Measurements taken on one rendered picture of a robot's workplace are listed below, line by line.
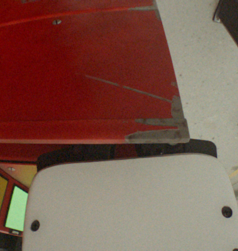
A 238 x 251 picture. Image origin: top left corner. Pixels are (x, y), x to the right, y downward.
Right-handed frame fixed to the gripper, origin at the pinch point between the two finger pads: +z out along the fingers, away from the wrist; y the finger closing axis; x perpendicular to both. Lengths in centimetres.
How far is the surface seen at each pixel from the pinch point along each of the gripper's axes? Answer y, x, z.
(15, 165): -10.3, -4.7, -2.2
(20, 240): -26.3, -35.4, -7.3
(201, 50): 41, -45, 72
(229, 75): 62, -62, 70
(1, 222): -13.2, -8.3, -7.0
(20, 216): -12.9, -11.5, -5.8
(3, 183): -12.6, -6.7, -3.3
